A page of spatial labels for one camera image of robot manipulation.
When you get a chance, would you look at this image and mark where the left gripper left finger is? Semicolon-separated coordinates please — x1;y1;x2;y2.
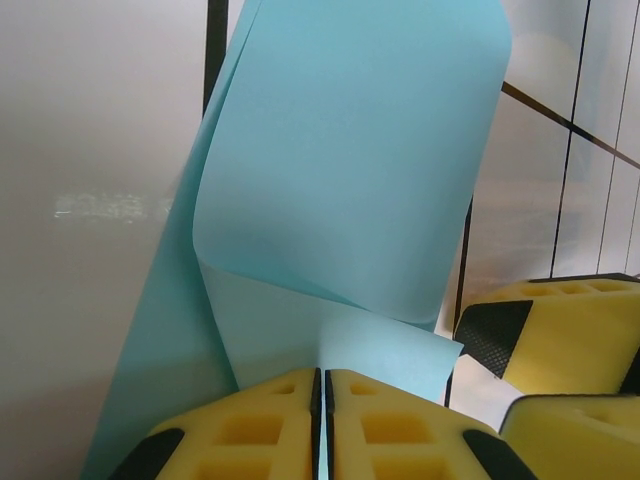
107;367;322;480

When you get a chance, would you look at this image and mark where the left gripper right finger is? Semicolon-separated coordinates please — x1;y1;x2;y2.
324;368;541;480

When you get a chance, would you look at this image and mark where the light blue paper sheet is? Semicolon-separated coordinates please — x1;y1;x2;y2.
79;0;515;480

